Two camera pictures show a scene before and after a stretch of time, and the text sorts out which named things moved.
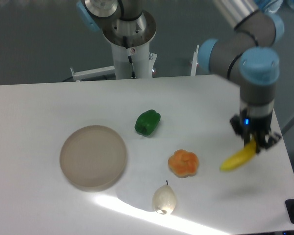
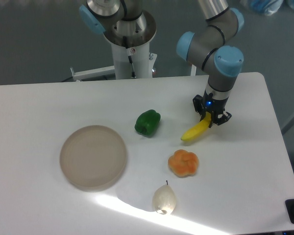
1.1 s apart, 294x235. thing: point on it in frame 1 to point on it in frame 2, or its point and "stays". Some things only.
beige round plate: (93, 156) stays
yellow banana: (241, 157) to (198, 129)
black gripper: (244, 124) to (207, 103)
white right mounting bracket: (194, 62) stays
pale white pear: (164, 199) stays
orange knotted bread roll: (183, 163) stays
